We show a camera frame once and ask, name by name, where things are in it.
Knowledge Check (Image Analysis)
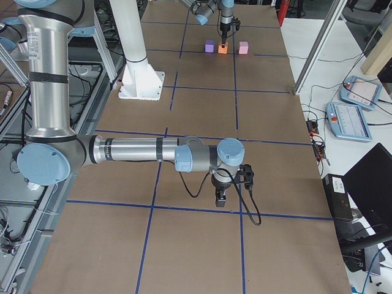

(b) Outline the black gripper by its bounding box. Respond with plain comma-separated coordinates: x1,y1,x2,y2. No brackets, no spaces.
211,175,232,208
219,22,231,47

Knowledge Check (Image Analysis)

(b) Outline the orange foam block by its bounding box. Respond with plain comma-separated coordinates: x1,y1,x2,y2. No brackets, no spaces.
217,43,228,55

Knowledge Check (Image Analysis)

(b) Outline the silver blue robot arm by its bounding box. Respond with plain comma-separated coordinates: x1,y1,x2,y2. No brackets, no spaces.
15,1,252,207
179,0,235,48

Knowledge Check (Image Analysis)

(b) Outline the purple foam block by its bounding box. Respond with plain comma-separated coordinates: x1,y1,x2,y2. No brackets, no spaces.
205,40,215,53

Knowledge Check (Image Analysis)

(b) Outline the pink foam block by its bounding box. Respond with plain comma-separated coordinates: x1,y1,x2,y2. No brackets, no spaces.
238,41,249,55

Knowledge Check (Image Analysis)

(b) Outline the black control box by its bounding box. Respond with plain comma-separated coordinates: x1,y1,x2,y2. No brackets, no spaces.
322,174,353,222

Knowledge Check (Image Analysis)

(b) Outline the far blue teach pendant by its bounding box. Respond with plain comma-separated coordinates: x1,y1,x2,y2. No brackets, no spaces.
340,75,382,110

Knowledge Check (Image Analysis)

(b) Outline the blue teach pendant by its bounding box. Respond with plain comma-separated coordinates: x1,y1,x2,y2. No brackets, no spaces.
326,102,372,142
340,75,382,110

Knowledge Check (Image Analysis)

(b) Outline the near blue teach pendant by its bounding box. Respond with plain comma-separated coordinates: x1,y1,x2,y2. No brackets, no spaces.
326,102,372,142

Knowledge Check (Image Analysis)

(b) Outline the black laptop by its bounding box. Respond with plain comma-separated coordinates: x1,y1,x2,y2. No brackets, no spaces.
343,143,391,228

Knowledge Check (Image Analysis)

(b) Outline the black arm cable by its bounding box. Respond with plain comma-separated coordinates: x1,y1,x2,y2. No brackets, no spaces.
178,167,263,227

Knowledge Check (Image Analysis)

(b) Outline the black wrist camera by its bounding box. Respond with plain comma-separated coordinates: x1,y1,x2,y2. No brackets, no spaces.
239,164,254,191

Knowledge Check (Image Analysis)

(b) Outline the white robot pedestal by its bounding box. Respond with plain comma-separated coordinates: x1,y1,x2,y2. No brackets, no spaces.
110,0,165,101

